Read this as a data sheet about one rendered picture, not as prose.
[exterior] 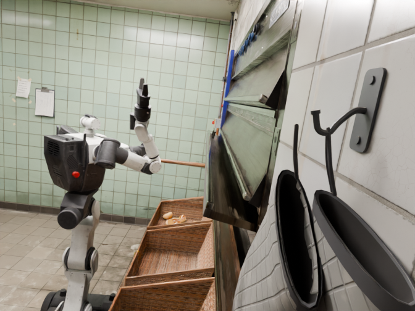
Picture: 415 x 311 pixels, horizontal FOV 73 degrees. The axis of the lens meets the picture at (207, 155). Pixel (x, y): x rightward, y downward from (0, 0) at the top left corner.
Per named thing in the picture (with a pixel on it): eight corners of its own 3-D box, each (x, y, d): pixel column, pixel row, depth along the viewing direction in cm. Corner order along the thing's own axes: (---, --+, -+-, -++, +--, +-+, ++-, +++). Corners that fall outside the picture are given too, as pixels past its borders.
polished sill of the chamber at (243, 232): (225, 165, 257) (226, 160, 256) (263, 308, 81) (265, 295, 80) (219, 163, 257) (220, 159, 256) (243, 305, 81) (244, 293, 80)
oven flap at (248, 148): (222, 131, 251) (233, 111, 247) (257, 206, 75) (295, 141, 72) (218, 128, 250) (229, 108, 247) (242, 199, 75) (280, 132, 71)
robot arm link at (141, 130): (143, 123, 152) (151, 144, 159) (146, 116, 159) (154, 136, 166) (132, 126, 152) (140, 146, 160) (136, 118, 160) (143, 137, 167)
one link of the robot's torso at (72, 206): (78, 231, 153) (79, 200, 150) (54, 229, 152) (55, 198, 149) (97, 211, 180) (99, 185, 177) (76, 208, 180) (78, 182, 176)
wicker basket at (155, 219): (209, 222, 264) (213, 194, 258) (209, 255, 209) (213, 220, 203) (158, 215, 264) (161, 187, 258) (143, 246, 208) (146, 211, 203)
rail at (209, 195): (207, 131, 251) (209, 132, 251) (205, 208, 75) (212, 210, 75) (208, 129, 250) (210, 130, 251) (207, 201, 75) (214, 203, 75)
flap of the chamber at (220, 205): (206, 134, 251) (227, 141, 252) (202, 216, 76) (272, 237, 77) (207, 131, 251) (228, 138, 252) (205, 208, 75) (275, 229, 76)
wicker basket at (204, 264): (209, 256, 207) (213, 221, 202) (210, 313, 152) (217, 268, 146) (143, 248, 205) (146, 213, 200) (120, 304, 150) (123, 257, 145)
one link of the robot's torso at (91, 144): (70, 203, 145) (71, 135, 138) (36, 186, 163) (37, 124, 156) (117, 191, 170) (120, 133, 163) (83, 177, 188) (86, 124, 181)
